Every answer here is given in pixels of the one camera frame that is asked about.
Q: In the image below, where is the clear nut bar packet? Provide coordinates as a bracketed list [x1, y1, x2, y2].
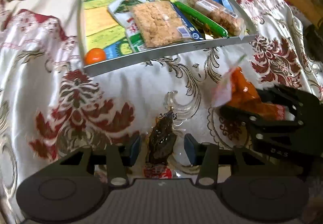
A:
[180, 0, 246, 36]

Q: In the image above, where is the clear bag of orange snacks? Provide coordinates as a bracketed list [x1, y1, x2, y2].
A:
[211, 54, 287, 121]

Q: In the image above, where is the white and green snack pouch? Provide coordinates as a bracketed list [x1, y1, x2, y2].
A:
[108, 0, 152, 53]

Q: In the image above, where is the dark blue snack packet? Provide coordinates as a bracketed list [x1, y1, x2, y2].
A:
[148, 0, 205, 42]

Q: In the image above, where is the colourful picture tray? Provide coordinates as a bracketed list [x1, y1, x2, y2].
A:
[79, 0, 259, 77]

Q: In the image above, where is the green sausage stick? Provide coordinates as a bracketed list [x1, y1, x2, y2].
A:
[174, 0, 230, 38]

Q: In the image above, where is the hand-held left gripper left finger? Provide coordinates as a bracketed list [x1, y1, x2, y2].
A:
[54, 135, 142, 187]

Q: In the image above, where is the small orange round snack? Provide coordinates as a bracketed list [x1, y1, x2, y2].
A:
[84, 48, 106, 65]

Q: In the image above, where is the clear rice cracker packet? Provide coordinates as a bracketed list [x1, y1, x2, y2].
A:
[131, 0, 193, 48]

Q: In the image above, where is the painted paper tray liner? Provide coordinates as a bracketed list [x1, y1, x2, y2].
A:
[82, 0, 235, 63]

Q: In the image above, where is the clear packet of brown snack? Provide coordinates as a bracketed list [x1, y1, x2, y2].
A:
[143, 106, 178, 179]

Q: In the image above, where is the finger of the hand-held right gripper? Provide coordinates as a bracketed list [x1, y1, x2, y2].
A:
[260, 85, 318, 124]
[219, 105, 302, 137]

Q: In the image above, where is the olive fur-trimmed coat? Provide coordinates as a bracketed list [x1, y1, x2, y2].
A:
[303, 23, 323, 68]

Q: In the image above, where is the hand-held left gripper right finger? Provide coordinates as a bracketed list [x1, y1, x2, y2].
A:
[184, 134, 272, 187]

